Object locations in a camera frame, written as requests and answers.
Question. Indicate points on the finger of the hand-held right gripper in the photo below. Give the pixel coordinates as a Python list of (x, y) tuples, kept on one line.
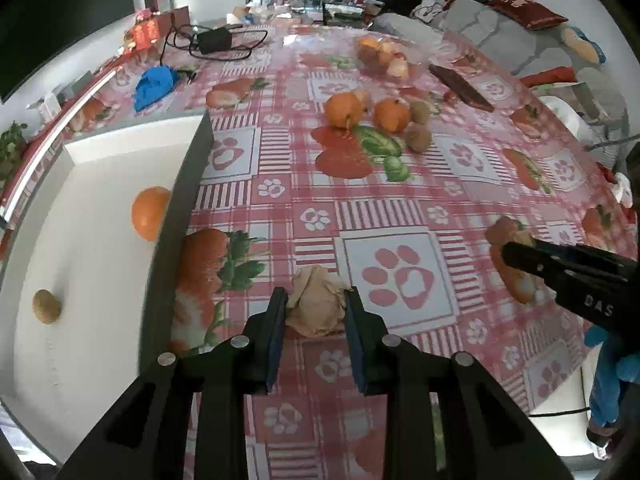
[(530, 260)]

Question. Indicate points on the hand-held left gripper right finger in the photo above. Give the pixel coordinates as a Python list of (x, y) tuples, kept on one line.
[(353, 330)]

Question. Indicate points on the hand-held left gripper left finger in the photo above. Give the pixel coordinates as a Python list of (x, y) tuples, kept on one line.
[(278, 320)]

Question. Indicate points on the tan papery husk fruit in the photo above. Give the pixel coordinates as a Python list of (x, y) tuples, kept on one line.
[(315, 305), (507, 230)]

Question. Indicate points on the brown kiwi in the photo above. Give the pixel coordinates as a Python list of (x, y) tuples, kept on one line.
[(46, 306), (420, 112), (419, 137)]

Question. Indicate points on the white shallow box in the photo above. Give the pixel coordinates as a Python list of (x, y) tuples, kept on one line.
[(90, 260)]

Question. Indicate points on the orange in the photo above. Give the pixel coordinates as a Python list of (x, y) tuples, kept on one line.
[(393, 115), (344, 109), (147, 212)]

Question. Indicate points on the person's right hand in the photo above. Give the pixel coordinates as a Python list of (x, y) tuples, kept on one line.
[(607, 375)]

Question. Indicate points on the red checked printed tablecloth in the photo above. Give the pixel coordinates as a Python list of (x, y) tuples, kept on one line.
[(400, 210)]

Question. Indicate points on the white chair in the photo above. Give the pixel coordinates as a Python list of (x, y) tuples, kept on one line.
[(565, 112)]

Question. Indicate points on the dark brown flat case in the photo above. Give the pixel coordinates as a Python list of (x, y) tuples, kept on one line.
[(461, 86)]

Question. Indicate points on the grey sofa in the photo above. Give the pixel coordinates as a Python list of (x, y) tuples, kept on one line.
[(500, 30)]

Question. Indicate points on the clear plastic fruit bowl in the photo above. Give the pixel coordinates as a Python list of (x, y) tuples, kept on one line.
[(390, 55)]

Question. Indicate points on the red cushion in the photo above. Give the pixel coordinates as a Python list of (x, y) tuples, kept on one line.
[(527, 10)]

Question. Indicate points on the blue crumpled glove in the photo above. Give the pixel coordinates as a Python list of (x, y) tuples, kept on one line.
[(154, 86)]

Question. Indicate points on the black power adapter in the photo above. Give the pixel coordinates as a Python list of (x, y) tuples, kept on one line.
[(214, 40)]

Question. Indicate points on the white television cabinet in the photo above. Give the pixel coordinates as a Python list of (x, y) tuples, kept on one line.
[(60, 127)]

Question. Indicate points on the green potted plant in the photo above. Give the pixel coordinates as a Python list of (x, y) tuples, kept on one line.
[(11, 152)]

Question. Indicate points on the red gift boxes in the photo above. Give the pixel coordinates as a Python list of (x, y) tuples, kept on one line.
[(145, 30)]

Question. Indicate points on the black television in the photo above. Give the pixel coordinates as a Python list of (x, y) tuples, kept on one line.
[(50, 20)]

